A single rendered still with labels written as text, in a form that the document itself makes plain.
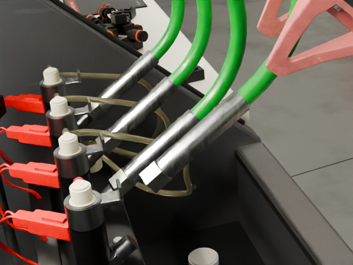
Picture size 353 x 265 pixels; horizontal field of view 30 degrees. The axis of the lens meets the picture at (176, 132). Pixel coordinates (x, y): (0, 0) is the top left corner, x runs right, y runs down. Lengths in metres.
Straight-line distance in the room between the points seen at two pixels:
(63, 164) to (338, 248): 0.30
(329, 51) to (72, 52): 0.40
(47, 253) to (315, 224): 0.28
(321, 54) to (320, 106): 2.69
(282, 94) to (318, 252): 2.61
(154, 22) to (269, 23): 0.79
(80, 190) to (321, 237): 0.31
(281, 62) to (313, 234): 0.30
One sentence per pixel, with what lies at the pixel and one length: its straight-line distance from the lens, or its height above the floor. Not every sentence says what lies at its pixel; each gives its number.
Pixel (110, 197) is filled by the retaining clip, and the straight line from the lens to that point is 0.50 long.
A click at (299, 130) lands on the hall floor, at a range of 2.93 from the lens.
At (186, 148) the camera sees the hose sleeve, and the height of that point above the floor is 1.14.
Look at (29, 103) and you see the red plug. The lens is 0.73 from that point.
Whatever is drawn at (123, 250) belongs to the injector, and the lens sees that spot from 0.52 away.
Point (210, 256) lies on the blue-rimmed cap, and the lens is 0.85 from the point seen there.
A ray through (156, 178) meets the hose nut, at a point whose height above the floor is 1.12.
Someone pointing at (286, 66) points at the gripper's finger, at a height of 1.20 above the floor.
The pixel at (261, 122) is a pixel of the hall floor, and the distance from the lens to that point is 3.00.
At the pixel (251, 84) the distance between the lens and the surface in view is 0.48.
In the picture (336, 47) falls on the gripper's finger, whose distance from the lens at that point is 0.45.
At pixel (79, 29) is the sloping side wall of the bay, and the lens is 0.77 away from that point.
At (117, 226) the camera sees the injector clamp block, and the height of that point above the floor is 0.98.
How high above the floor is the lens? 1.38
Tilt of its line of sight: 28 degrees down
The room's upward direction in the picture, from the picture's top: 6 degrees counter-clockwise
